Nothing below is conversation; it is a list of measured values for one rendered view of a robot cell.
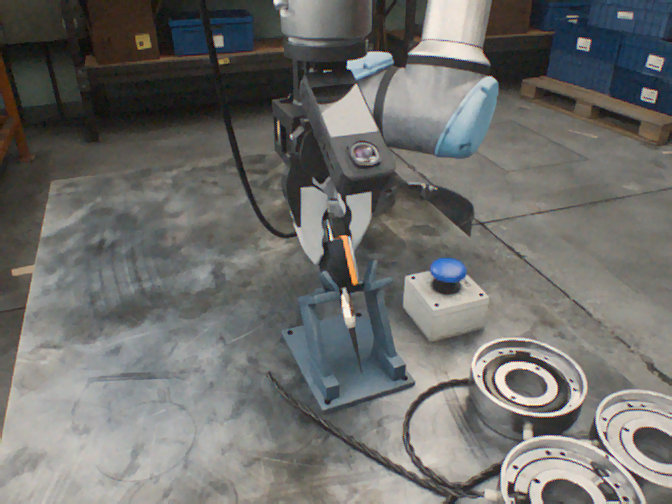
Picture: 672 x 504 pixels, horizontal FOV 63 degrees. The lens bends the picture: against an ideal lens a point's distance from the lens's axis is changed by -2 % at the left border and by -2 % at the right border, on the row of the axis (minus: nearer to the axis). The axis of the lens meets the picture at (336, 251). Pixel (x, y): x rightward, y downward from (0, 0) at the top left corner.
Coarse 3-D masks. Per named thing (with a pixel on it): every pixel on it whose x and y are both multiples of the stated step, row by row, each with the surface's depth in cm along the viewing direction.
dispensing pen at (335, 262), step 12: (324, 216) 55; (324, 228) 55; (336, 240) 53; (324, 252) 54; (336, 252) 53; (324, 264) 55; (336, 264) 53; (336, 276) 53; (348, 276) 53; (324, 288) 56; (348, 288) 55; (348, 300) 55; (348, 312) 55; (348, 324) 55
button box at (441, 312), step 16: (416, 288) 63; (432, 288) 63; (448, 288) 62; (464, 288) 63; (480, 288) 63; (416, 304) 63; (432, 304) 60; (448, 304) 60; (464, 304) 61; (480, 304) 61; (416, 320) 64; (432, 320) 60; (448, 320) 61; (464, 320) 62; (480, 320) 63; (432, 336) 61; (448, 336) 62
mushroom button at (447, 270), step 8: (432, 264) 62; (440, 264) 62; (448, 264) 62; (456, 264) 62; (432, 272) 62; (440, 272) 61; (448, 272) 61; (456, 272) 61; (464, 272) 61; (440, 280) 61; (448, 280) 60; (456, 280) 60
